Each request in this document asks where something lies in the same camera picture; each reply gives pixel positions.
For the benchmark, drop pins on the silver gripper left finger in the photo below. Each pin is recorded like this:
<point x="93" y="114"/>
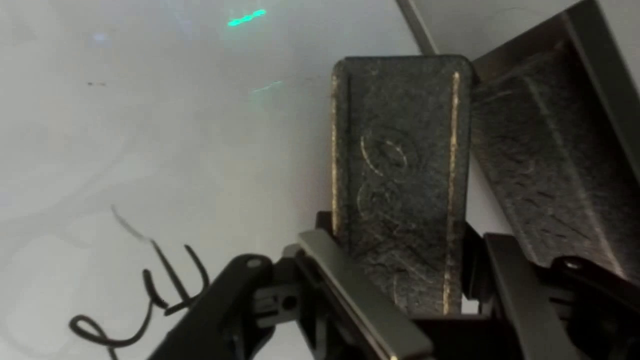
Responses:
<point x="360" y="301"/>

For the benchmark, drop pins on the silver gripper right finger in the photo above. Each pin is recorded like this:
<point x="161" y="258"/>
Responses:
<point x="527" y="306"/>

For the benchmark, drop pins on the felt whiteboard duster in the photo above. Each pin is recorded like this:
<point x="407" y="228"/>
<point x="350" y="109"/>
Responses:
<point x="400" y="166"/>

